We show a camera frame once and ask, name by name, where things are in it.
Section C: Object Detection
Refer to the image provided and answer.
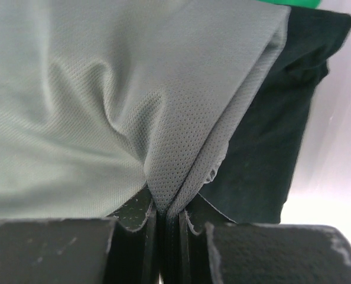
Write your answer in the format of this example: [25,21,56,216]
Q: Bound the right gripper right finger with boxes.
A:
[179,195,351,284]

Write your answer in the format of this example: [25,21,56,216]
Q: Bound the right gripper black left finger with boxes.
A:
[0,189,158,283]

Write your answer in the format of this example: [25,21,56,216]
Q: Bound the grey t shirt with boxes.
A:
[0,0,293,284]

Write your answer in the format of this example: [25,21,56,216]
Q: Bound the black folded t shirt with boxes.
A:
[200,7,351,224]

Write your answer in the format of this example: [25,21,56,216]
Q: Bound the green folded t shirt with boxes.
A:
[261,0,321,9]

